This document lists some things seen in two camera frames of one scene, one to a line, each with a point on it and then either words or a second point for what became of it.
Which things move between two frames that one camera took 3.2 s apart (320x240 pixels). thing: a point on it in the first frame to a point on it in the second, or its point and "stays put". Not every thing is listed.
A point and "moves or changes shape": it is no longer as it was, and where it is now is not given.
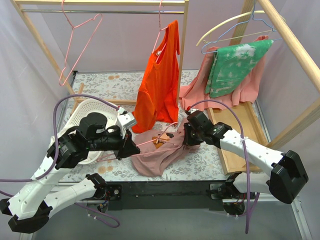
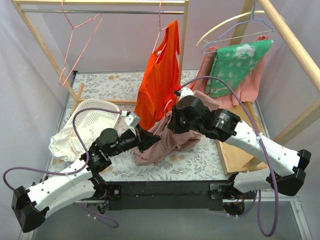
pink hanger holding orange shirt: [160, 30] stays put
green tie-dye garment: [231, 64] stays put
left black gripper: [125, 144] to [140, 139]
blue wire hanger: [203, 52] stays put
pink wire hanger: [108, 156] to [165, 113]
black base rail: [165, 195] stays put
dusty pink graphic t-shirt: [158, 149] moves or changes shape
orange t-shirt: [157, 101] stays put
